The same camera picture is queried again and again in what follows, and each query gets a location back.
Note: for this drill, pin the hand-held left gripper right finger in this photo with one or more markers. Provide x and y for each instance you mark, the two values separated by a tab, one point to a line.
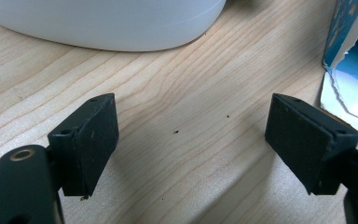
304	146

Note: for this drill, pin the torn blue snack packet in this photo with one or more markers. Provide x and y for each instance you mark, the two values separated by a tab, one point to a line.
354	77

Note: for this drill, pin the white pedal trash bin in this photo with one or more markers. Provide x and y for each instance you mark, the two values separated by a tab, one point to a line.
105	21

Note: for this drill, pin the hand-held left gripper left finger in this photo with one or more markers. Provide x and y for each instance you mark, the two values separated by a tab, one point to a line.
90	146

